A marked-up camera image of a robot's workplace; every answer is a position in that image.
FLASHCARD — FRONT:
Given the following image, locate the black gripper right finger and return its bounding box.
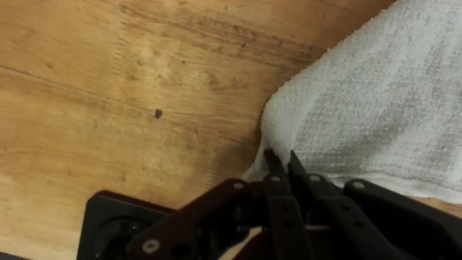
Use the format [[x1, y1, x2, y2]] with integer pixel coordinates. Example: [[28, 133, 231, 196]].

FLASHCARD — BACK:
[[288, 149, 462, 260]]

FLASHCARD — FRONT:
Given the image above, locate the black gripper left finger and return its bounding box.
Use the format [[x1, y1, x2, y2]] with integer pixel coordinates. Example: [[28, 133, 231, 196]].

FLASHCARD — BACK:
[[126, 147, 315, 260]]

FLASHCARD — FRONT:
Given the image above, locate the white towel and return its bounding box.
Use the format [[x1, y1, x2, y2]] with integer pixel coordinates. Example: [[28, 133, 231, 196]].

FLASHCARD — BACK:
[[241, 0, 462, 206]]

